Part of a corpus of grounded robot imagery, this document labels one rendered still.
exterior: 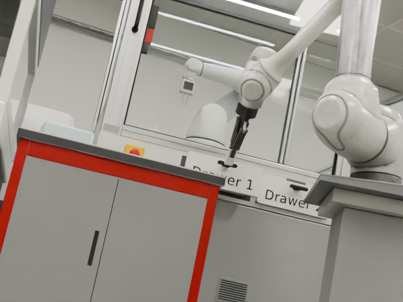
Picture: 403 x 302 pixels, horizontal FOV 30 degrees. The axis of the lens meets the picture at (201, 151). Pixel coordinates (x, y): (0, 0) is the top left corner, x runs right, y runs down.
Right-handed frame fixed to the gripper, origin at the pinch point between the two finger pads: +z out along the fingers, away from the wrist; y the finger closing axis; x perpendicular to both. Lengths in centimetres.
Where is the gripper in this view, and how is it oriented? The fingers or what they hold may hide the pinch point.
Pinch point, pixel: (231, 156)
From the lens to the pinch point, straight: 271.3
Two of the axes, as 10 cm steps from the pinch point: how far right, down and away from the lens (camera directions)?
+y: -0.7, -3.9, 9.2
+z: -2.9, 8.9, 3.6
